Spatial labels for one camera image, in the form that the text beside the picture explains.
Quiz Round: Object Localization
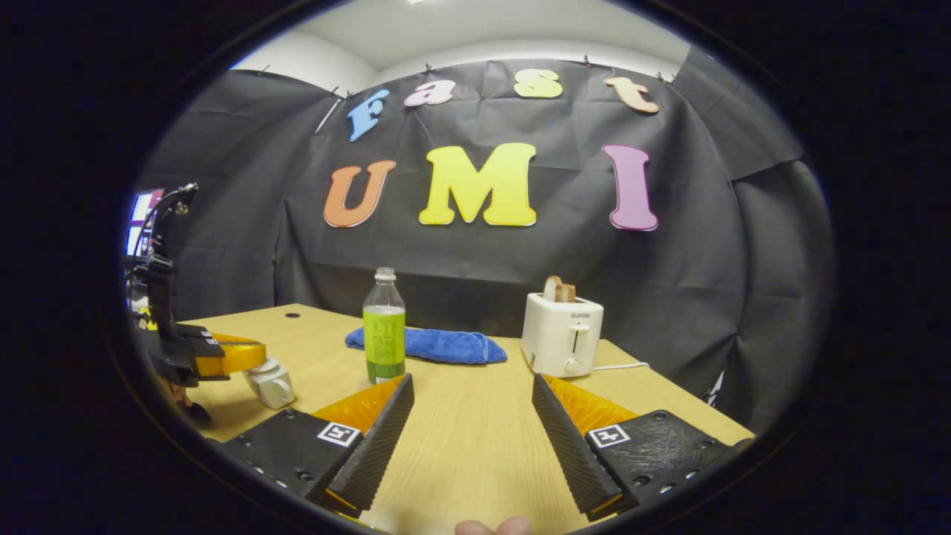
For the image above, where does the blue towel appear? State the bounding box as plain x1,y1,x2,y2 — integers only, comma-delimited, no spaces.
345,327,508,366

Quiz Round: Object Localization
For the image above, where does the black backdrop cloth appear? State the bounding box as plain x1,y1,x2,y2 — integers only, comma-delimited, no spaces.
134,45,837,432

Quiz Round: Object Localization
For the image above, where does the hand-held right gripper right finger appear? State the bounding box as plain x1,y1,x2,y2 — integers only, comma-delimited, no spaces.
532,374,751,523

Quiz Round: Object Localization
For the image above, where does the computer monitor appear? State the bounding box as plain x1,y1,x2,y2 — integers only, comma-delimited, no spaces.
126,188,166,258

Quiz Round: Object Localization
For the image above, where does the white toaster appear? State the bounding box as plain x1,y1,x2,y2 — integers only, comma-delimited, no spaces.
521,292,605,378

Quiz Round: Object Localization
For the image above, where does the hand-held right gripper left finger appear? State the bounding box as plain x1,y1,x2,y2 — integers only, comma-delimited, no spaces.
220,374,415,519

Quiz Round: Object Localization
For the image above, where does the white ceramic teacup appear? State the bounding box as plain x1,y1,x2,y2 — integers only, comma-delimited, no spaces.
244,363,296,411

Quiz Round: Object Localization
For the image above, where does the clear green-label water bottle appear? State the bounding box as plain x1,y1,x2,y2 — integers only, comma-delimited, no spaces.
363,267,407,385

